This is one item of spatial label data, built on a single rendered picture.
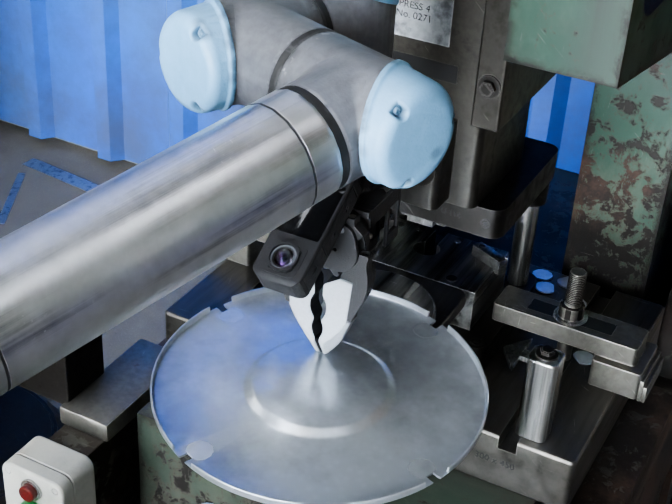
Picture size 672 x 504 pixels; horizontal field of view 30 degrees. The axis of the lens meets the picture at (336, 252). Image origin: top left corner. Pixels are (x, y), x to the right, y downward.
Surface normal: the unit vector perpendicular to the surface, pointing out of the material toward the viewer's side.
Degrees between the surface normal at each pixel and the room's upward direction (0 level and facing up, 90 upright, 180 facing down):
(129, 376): 0
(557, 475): 90
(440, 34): 90
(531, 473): 90
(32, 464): 0
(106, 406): 0
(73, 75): 90
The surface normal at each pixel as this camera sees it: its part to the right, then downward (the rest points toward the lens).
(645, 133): -0.48, 0.44
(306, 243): -0.22, -0.49
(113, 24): 0.42, 0.50
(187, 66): -0.74, 0.33
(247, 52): -0.63, -0.11
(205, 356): 0.04, -0.82
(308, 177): 0.65, 0.35
